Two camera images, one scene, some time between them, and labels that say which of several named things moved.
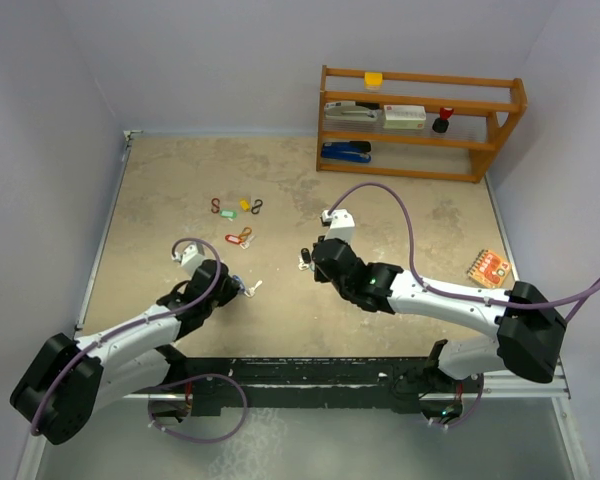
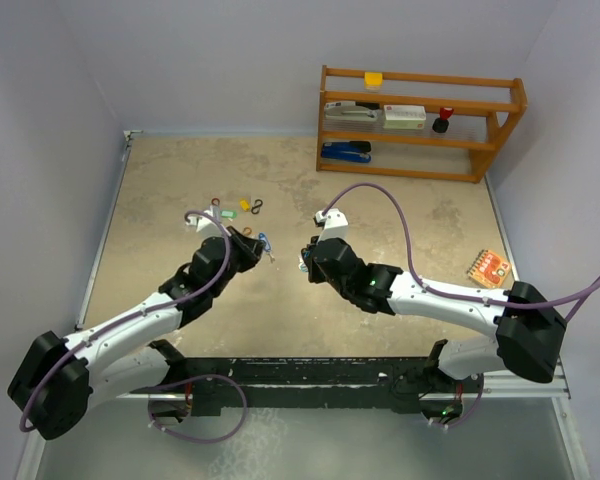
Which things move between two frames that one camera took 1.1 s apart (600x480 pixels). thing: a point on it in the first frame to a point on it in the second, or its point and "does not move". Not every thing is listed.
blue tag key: [249, 292] to [267, 247]
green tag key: [228, 214] does not move
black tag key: [305, 260] does not move
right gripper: [319, 275] does not move
